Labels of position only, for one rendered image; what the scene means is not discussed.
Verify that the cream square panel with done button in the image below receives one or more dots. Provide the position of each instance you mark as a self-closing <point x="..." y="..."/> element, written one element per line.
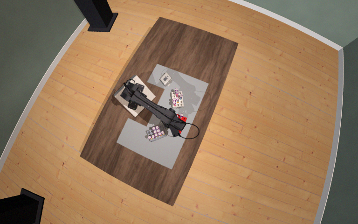
<point x="166" y="79"/>

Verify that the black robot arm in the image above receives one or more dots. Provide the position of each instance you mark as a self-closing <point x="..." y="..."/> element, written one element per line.
<point x="139" y="98"/>

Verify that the grey bench mat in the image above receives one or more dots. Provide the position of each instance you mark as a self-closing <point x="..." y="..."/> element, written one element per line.
<point x="165" y="151"/>

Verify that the white tube rack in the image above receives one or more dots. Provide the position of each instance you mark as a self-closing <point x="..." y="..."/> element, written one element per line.
<point x="180" y="104"/>

